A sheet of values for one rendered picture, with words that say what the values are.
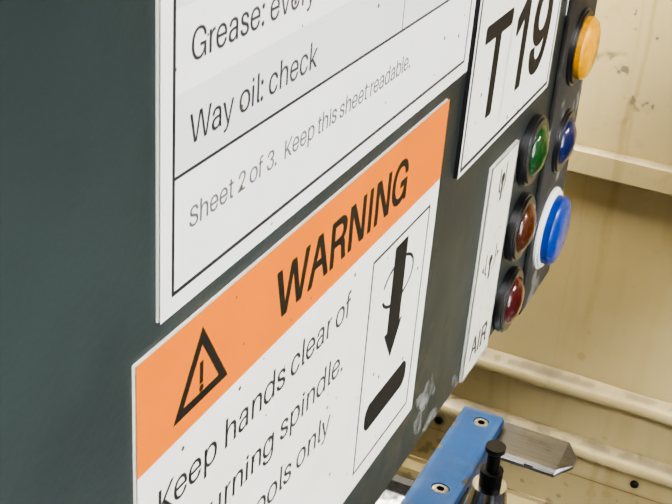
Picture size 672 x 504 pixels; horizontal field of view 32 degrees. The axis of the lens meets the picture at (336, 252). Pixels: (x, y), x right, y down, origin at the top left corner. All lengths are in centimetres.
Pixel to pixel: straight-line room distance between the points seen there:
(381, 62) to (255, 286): 7
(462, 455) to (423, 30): 75
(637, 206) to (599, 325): 15
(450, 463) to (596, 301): 39
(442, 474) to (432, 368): 60
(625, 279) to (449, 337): 92
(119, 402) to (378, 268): 12
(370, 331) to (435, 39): 8
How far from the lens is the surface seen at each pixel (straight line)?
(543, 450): 106
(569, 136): 48
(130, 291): 19
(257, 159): 22
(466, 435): 104
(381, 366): 33
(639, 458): 142
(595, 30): 47
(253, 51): 21
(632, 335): 134
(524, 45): 39
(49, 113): 16
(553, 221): 49
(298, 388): 28
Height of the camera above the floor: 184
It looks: 28 degrees down
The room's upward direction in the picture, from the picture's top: 5 degrees clockwise
